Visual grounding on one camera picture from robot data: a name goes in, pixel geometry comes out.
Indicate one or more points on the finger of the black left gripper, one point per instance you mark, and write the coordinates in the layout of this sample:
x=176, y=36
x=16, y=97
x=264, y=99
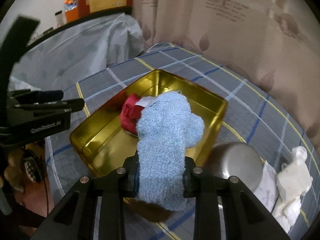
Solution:
x=46, y=108
x=35, y=96

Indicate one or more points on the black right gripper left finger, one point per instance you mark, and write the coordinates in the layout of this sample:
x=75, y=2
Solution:
x=89, y=200

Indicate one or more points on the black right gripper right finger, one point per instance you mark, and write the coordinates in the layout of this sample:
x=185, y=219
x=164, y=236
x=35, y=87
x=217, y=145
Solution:
x=229, y=202

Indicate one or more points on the red white drawstring bag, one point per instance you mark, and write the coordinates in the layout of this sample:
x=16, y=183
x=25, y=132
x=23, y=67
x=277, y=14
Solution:
x=132, y=110

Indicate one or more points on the white cloth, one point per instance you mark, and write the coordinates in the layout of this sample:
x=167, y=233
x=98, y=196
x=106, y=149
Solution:
x=293, y=182

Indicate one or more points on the person left hand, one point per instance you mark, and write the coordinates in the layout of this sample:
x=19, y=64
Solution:
x=32, y=195

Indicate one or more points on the translucent plastic cover sheet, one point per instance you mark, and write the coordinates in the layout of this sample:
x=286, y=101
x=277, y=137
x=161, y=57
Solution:
x=78, y=52

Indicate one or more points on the gold red rectangular tin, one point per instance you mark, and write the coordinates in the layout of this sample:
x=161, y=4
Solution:
x=103, y=145

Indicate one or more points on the stainless steel bowl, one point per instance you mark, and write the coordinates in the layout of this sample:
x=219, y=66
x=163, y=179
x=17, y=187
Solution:
x=236, y=159

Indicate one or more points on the small jar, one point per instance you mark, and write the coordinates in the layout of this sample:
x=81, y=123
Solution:
x=59, y=18

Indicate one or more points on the orange box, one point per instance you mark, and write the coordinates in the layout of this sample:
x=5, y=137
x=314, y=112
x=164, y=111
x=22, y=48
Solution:
x=71, y=10

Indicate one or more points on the red yellow cardboard box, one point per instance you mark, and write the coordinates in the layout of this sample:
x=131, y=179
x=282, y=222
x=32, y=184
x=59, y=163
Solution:
x=86, y=7

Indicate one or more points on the grey plaid tablecloth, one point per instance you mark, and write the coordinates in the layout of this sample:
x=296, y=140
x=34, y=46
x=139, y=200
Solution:
x=252, y=116

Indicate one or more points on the beige leaf print curtain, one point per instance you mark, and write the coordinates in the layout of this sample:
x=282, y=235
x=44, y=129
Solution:
x=273, y=43

